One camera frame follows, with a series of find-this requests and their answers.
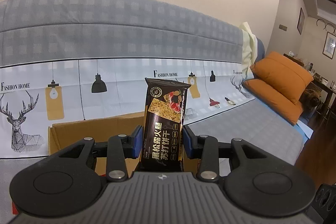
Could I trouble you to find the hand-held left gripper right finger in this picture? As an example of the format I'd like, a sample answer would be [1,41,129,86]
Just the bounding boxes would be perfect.
[183,125,265,182]

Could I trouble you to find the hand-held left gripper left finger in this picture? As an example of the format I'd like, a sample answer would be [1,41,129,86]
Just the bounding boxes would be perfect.
[56,125,144,182]

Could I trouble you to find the dark cracker packet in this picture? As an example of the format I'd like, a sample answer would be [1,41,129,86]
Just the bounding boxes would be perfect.
[138,77,192,172]

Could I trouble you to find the cardboard box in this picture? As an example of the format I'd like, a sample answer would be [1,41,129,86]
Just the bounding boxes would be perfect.
[48,112,200,179]

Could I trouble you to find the light blue sheet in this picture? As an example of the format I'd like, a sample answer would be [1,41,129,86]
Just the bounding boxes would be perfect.
[296,121,314,139]

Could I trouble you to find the orange pillow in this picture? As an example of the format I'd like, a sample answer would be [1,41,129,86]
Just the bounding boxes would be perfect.
[242,78,304,126]
[250,51,314,105]

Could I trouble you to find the brown furry dog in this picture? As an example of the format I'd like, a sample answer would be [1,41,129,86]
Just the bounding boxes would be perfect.
[301,89,321,112]

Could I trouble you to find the cream cloth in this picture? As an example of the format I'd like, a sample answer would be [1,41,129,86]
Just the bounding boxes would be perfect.
[239,22,259,75]

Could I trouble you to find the blue sofa armrest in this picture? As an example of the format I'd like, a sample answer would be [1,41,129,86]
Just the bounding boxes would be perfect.
[256,37,266,65]

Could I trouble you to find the cluttered wooden side table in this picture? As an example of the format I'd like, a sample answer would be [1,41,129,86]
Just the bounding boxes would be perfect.
[283,52,336,119]

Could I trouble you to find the small dark framed picture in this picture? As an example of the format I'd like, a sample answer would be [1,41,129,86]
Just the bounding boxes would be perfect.
[297,7,305,35]

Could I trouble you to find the white framed wall picture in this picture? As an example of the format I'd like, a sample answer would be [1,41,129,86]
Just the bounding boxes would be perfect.
[322,31,336,60]

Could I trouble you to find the wall hooks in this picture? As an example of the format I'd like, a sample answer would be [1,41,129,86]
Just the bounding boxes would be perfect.
[316,19,336,33]

